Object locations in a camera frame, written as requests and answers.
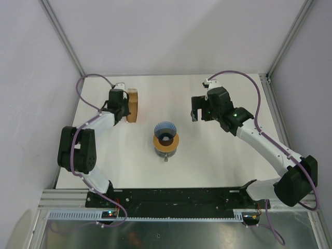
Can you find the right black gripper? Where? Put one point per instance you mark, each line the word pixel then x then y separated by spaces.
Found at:
pixel 200 102

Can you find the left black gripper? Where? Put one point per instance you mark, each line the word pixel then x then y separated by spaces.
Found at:
pixel 126 112

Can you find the orange coffee filter holder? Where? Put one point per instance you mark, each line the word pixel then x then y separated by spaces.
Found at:
pixel 138 106

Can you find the blue ribbed dripper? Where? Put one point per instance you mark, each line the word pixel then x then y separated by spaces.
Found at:
pixel 165 129

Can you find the wooden ring dripper stand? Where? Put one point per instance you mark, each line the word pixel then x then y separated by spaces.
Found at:
pixel 166 146

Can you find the glass coffee server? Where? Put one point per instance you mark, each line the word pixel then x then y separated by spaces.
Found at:
pixel 165 156

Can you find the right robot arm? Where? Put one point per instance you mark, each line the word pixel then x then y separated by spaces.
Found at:
pixel 297 174

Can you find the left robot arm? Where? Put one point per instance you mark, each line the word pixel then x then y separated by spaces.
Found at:
pixel 77 148

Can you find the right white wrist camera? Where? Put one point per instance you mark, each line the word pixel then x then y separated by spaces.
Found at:
pixel 211 84

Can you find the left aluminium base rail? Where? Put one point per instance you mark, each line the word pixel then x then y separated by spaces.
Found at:
pixel 63 198

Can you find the grey slotted cable duct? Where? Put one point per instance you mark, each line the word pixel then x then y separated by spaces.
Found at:
pixel 110 216

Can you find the left aluminium frame post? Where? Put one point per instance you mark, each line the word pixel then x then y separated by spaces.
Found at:
pixel 59 30

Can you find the aluminium frame post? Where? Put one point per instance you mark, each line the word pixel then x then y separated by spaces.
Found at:
pixel 290 36
pixel 59 30

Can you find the right aluminium frame post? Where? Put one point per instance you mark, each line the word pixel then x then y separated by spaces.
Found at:
pixel 290 36

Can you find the right aluminium side rail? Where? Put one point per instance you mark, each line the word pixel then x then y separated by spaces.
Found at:
pixel 317 221

